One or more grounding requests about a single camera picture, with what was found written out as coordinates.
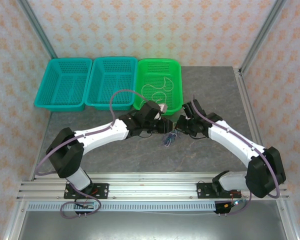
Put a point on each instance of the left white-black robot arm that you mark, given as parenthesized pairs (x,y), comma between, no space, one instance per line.
(100,132)

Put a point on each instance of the green plastic basket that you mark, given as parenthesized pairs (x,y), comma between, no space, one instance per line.
(155,70)

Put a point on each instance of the teal plastic basket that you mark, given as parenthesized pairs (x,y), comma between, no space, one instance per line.
(62,85)
(111,77)

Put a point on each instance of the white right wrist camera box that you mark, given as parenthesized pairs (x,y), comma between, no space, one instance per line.
(188,118)

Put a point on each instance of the aluminium table side rail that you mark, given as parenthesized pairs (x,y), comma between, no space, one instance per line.
(247,100)

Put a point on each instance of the aluminium mounting rail beam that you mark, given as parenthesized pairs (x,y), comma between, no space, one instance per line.
(152,190)

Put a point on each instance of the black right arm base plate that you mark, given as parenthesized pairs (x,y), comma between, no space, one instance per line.
(205,191)

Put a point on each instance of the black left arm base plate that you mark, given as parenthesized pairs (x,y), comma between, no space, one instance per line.
(102,191)

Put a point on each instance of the aluminium corner post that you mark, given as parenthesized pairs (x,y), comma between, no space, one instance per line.
(37,28)
(262,32)

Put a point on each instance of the aluminium lower frame rail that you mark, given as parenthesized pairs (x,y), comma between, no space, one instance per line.
(287,222)
(15,222)

